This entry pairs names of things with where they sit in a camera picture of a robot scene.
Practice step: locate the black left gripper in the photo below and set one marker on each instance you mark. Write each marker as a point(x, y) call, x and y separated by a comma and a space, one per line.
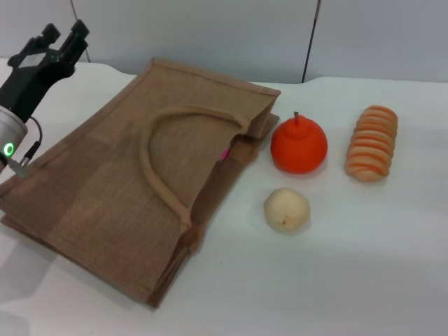
point(28, 84)

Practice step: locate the dark vertical wall strip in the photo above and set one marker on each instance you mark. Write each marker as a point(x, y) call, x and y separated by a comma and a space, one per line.
point(311, 42)

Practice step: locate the orange striped bread loaf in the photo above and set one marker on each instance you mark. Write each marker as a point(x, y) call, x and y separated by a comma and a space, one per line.
point(372, 147)

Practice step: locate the orange tangerine with stem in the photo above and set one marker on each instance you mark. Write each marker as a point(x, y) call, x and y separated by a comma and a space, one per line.
point(297, 148)

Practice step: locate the beige round pear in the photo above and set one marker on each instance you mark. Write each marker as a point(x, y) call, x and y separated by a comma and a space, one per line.
point(287, 210)

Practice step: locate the brown jute handbag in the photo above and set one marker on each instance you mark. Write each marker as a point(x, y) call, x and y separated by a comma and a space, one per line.
point(122, 196)

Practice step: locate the pink peach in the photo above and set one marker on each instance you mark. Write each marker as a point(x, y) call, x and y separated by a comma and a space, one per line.
point(224, 154)

